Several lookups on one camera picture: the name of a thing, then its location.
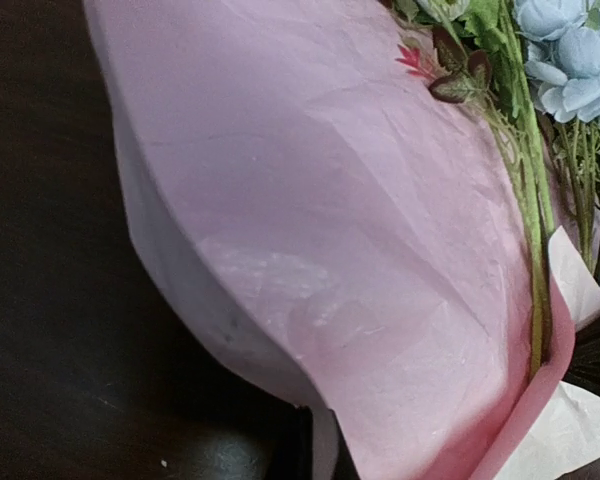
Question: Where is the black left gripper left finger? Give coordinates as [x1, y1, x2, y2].
[272, 407, 313, 480]

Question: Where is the pink wrapping paper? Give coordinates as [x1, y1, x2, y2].
[84, 1, 600, 479]

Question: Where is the fake flower bouquet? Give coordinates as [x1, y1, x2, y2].
[388, 1, 600, 371]

